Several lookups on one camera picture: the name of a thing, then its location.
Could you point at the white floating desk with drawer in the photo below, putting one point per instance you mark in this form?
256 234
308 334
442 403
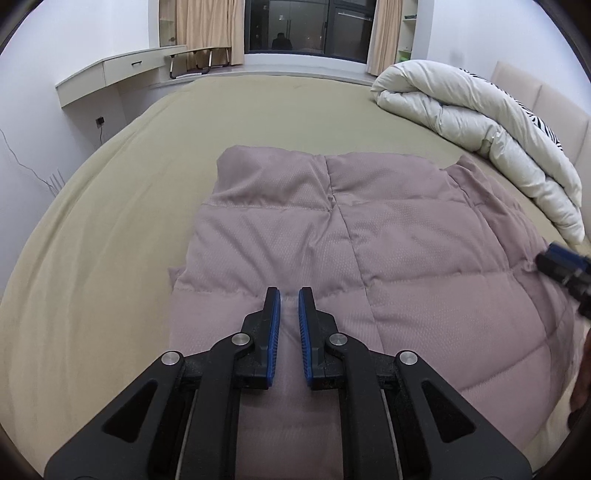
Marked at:
115 69

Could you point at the zebra print pillow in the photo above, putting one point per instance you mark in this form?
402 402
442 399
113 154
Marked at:
540 127

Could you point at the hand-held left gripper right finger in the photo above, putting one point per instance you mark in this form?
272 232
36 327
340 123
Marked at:
305 332

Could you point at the folding metal frame table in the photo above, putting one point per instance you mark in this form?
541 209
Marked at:
203 60

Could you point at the beige padded headboard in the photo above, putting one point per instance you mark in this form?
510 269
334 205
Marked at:
545 92

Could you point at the mauve hooded puffer coat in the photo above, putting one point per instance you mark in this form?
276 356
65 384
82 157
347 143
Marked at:
392 240

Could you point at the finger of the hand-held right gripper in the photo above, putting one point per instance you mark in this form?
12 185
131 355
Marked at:
565 267

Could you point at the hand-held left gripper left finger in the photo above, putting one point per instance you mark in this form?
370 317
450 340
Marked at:
272 332

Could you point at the white wall shelf unit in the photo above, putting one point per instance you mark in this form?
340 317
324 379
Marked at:
407 32
167 23

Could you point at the beige curtain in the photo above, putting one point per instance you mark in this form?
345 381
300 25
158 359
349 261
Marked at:
207 27
383 37

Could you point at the dark window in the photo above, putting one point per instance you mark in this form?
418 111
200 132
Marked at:
300 23

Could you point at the bed with olive sheet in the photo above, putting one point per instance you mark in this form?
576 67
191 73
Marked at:
115 230

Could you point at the white folded duvet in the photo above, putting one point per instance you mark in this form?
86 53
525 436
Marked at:
461 106

